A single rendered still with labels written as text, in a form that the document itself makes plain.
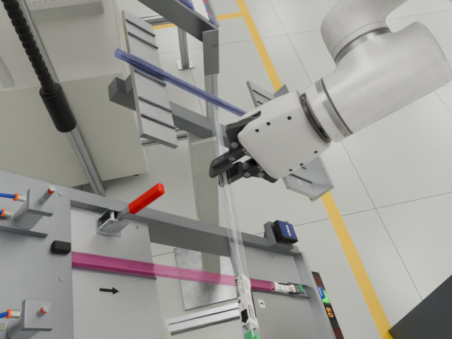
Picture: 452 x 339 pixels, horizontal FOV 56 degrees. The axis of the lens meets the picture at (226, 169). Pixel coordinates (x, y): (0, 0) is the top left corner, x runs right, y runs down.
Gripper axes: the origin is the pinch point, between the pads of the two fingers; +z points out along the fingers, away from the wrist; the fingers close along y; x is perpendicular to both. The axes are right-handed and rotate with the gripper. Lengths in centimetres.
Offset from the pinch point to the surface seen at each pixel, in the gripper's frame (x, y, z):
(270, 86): -151, -62, 27
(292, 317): 5.8, -30.7, 8.0
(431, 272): -56, -120, -4
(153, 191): 9.1, 8.1, 5.0
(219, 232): -1.3, -11.3, 10.1
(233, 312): -20, -55, 41
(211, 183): -32.9, -21.8, 23.2
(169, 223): 3.4, -1.4, 12.0
